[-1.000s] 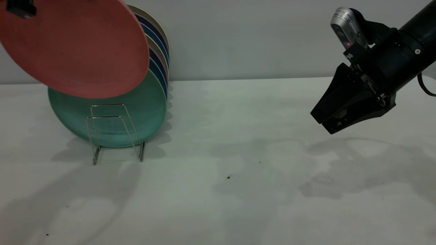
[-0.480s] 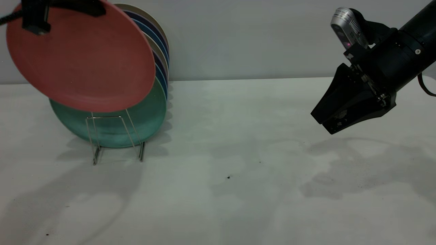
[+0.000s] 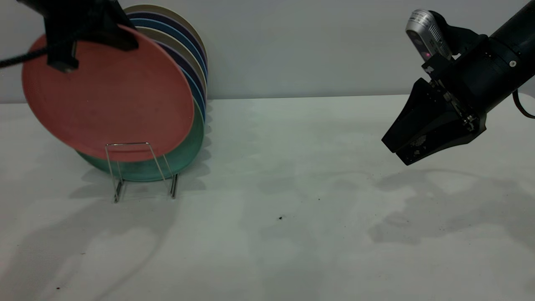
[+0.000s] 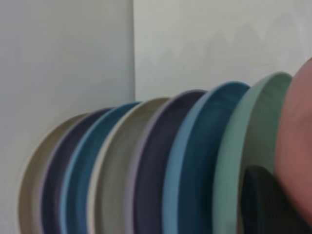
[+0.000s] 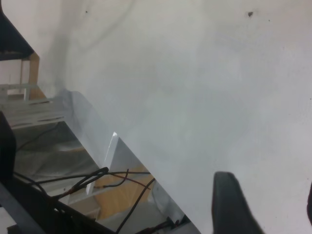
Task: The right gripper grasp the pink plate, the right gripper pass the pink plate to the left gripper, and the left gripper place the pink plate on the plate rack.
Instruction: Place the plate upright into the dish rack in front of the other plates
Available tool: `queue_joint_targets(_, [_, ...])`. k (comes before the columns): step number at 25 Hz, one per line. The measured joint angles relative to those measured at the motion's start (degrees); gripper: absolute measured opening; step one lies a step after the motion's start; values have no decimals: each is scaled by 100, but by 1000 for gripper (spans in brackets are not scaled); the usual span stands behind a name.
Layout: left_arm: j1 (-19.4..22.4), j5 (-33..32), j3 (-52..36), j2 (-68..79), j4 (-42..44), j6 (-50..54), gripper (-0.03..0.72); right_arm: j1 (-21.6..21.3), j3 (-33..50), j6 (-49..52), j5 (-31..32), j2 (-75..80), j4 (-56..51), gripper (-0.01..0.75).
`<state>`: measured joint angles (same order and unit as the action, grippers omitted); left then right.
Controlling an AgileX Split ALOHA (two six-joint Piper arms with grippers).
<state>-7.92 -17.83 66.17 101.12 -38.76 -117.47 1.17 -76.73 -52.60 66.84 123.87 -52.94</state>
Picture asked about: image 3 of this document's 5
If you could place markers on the navy round plate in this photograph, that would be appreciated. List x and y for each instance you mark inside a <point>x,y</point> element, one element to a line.
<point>167,18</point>
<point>171,53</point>

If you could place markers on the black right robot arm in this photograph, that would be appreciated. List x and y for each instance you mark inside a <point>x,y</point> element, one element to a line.
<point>522,29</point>

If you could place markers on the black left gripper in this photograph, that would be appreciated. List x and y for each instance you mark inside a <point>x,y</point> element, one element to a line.
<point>75,16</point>

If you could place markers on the green round plate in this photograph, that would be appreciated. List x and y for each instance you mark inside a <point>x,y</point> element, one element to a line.
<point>184,154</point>

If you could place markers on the pink round plate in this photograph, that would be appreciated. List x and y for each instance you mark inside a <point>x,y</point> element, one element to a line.
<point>113,104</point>

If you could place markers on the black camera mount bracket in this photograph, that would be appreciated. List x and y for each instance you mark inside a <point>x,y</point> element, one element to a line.
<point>462,37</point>

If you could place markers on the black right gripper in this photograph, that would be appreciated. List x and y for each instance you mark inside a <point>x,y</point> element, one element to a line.
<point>472,79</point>

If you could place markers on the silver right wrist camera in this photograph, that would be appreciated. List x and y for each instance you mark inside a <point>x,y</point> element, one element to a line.
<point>426,35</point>

